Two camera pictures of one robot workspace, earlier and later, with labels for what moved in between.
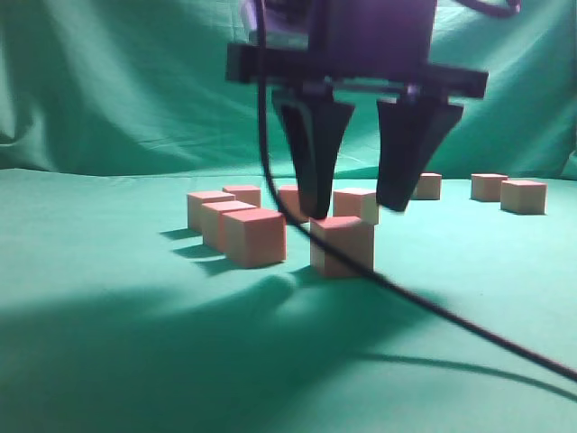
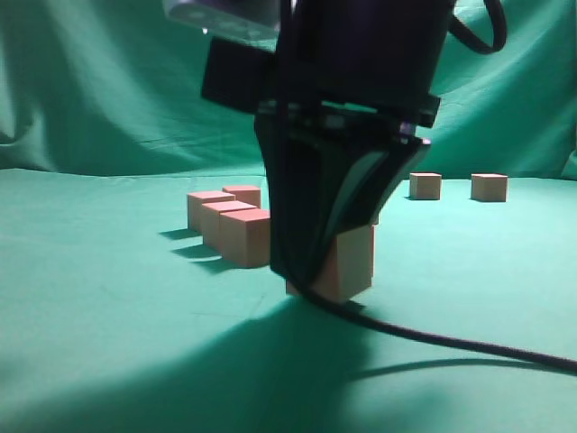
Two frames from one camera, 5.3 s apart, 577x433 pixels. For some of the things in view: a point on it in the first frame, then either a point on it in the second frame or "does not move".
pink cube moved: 195,201 does not move
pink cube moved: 246,194 does not move
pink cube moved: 523,197 to 350,270
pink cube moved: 253,237 does not move
